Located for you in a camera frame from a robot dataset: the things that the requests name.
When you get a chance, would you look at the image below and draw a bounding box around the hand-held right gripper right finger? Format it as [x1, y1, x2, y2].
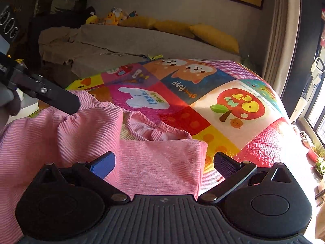
[198, 152, 295, 205]

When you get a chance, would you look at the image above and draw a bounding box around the small potted plant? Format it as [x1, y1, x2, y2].
[307, 142, 325, 177]

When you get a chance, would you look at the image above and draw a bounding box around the colourful cartoon printed mat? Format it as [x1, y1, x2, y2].
[28, 58, 318, 234]

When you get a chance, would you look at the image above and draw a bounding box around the yellow duck plush toy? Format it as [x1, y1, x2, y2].
[104, 10, 120, 26]

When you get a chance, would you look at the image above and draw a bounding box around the multicoloured plush toy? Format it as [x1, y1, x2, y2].
[112, 7, 138, 21]

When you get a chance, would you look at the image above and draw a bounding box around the beige blanket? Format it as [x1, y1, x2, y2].
[38, 27, 85, 67]

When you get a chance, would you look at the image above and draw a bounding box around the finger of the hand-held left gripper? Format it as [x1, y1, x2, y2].
[22, 74, 82, 115]

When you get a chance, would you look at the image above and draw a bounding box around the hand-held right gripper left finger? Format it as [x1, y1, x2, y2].
[38, 151, 130, 205]

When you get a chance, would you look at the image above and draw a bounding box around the grey sofa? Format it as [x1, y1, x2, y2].
[38, 23, 242, 79]

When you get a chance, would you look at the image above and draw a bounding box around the large yellow pillow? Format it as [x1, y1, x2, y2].
[189, 24, 240, 54]

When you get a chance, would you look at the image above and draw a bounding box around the pink ribbed garment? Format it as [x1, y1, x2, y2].
[0, 90, 209, 244]

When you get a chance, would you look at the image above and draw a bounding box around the black window frame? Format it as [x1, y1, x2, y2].
[281, 0, 325, 148]

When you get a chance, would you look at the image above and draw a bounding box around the beige curtain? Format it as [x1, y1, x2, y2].
[261, 0, 302, 97]

